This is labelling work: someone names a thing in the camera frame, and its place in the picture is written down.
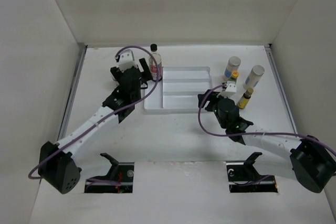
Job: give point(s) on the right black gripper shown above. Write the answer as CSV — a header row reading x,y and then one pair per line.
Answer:
x,y
211,97

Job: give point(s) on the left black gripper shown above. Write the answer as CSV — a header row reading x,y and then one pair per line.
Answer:
x,y
147,74

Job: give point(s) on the dark sauce bottle black cap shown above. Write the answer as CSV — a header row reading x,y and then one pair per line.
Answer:
x,y
155,63

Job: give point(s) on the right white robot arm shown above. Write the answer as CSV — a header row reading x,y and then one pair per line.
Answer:
x,y
302,158

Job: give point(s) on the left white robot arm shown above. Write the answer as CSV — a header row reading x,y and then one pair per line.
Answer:
x,y
57,161

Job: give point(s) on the white divided organizer tray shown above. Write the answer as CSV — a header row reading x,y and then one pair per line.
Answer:
x,y
177,91

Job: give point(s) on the small yellow label bottle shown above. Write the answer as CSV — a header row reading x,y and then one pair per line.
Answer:
x,y
243,101

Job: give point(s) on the green bottle yellow cap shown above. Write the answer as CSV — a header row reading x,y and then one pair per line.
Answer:
x,y
234,76

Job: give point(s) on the white shaker blue label right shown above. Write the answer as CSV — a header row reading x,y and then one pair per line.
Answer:
x,y
254,77

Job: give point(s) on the white shaker blue label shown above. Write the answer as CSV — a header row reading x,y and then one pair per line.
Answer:
x,y
233,65
254,77

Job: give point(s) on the white shaker blue label left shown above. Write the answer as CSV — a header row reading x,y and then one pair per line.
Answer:
x,y
233,65

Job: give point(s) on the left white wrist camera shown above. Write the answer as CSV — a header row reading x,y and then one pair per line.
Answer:
x,y
125,60

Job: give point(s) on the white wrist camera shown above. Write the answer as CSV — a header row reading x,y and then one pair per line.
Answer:
x,y
125,60
228,89

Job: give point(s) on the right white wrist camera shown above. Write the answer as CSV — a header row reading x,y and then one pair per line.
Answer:
x,y
228,89

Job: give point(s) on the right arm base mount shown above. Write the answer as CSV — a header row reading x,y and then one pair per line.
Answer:
x,y
244,178

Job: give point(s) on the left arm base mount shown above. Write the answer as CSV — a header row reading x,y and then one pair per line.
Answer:
x,y
118,179

